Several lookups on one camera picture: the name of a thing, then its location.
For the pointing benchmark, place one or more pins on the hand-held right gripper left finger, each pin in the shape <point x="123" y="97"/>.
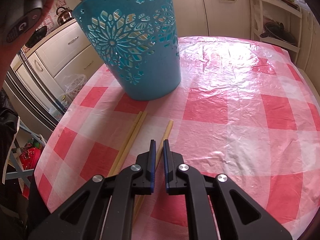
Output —
<point x="152" y="165"/>

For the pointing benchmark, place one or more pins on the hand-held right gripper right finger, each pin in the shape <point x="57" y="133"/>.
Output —
<point x="167" y="165"/>

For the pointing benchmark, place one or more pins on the blue perforated plastic basket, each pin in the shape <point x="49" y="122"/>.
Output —
<point x="147" y="72"/>

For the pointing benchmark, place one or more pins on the black wok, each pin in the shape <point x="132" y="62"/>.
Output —
<point x="36" y="36"/>

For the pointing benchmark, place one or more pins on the steel kettle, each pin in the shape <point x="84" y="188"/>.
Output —
<point x="63" y="16"/>

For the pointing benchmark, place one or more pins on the cream drawer cabinet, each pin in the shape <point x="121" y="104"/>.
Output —
<point x="67" y="52"/>

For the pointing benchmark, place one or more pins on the pink checked tablecloth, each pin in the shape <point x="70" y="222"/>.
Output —
<point x="225" y="135"/>

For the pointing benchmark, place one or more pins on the floral bin with plastic bag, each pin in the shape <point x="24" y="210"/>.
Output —
<point x="73" y="87"/>

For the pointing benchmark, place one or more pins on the red floral cloth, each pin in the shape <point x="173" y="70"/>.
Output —
<point x="30" y="158"/>

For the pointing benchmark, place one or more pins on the cream cabinet doors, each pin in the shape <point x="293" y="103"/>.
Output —
<point x="212" y="7"/>

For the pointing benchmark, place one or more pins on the dark pan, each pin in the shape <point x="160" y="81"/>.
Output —
<point x="278" y="33"/>

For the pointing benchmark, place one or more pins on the white shelf rack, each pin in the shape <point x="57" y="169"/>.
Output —
<point x="257" y="17"/>

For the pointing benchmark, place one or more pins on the cream side cabinet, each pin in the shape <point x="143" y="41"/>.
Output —
<point x="311" y="37"/>

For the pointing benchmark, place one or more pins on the pink wall sticker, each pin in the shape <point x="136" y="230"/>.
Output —
<point x="51" y="21"/>

